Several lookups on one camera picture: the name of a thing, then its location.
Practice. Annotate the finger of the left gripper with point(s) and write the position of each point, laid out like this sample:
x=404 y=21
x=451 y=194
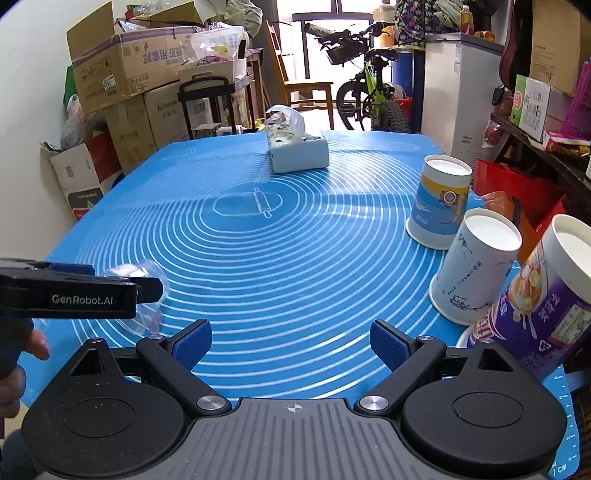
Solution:
x=69 y=268
x=148 y=290

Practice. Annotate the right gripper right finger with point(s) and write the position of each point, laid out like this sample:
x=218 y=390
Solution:
x=411 y=362

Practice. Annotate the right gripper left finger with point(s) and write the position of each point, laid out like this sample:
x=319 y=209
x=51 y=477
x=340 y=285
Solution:
x=167 y=365

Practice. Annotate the clear plastic cup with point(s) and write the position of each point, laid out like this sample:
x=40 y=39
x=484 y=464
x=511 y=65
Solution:
x=147 y=317

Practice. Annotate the white paper cup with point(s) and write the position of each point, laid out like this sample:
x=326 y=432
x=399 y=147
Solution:
x=475 y=267

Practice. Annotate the purple paper cup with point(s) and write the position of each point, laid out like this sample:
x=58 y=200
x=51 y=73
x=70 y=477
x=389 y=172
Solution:
x=544 y=313

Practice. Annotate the blue yellow paper cup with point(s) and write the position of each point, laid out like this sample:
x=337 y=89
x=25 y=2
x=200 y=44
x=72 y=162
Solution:
x=441 y=201

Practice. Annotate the red white cardboard box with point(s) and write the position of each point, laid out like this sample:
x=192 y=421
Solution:
x=85 y=173

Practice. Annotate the blue silicone baking mat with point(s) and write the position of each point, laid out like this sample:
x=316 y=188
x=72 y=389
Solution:
x=290 y=269

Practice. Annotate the lower brown cardboard box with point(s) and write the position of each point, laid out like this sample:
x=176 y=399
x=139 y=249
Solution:
x=145 y=123

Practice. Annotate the white tissue box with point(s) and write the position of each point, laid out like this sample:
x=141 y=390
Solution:
x=292 y=149

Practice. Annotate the red bag under shelf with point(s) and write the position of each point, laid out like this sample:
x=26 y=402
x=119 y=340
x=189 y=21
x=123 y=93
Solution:
x=529 y=202

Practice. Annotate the open top cardboard box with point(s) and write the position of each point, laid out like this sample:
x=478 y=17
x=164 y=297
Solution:
x=111 y=65

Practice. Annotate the dark wooden shelf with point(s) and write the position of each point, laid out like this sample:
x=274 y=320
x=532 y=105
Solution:
x=560 y=169

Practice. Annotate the green black bicycle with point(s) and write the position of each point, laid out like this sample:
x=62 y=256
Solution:
x=367 y=95

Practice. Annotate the green white product box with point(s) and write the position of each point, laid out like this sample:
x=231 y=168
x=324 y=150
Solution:
x=538 y=108

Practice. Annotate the pink plastic rack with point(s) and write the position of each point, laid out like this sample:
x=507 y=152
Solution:
x=577 y=122

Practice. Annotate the orange drink bottle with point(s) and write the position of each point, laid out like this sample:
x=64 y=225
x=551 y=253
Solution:
x=466 y=20

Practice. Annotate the tall brown cardboard box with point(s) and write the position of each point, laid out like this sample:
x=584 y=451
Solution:
x=560 y=44

